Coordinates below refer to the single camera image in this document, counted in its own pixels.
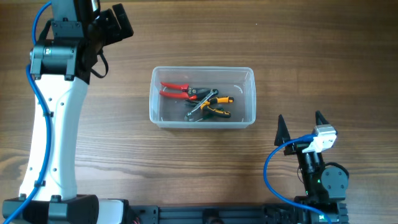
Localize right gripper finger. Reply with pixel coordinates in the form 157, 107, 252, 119
315, 110, 330, 126
274, 114, 291, 146

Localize green handled screwdriver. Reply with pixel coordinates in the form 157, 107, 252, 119
196, 106, 224, 122

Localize silver socket wrench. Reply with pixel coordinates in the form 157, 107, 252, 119
184, 89, 218, 121

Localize orange black pliers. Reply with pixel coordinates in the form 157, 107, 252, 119
200, 96, 234, 118

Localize red handled pruning shears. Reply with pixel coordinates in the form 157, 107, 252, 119
159, 82, 210, 100

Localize black red screwdriver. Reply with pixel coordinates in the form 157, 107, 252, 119
188, 90, 211, 101

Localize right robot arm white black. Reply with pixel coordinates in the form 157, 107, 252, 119
274, 111, 349, 213

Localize clear plastic container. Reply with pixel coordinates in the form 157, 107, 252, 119
149, 66, 256, 129

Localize right blue cable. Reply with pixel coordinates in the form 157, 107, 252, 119
262, 133, 333, 224

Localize blue cable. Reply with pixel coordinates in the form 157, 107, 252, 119
262, 133, 333, 224
2, 0, 53, 224

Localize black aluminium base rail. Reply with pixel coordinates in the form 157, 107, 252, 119
72, 202, 348, 224

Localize left blue cable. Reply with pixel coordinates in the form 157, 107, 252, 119
2, 0, 53, 224

